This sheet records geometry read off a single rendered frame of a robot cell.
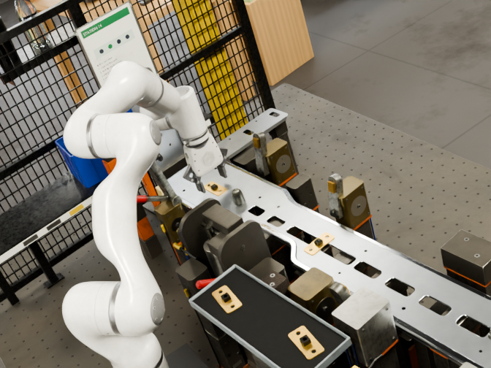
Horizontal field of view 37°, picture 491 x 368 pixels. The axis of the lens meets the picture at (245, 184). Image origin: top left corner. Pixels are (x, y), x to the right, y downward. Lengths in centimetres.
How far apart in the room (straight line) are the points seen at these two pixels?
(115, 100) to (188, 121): 40
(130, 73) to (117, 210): 33
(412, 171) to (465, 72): 203
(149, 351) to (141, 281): 20
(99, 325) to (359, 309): 56
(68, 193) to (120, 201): 85
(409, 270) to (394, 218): 64
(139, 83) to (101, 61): 82
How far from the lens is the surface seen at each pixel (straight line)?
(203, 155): 214
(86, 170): 242
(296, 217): 202
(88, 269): 268
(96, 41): 254
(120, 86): 171
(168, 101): 189
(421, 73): 463
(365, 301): 158
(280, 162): 226
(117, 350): 174
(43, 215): 242
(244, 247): 175
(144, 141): 161
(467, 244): 178
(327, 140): 286
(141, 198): 209
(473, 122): 409
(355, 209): 202
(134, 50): 261
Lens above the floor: 222
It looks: 34 degrees down
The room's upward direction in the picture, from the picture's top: 19 degrees counter-clockwise
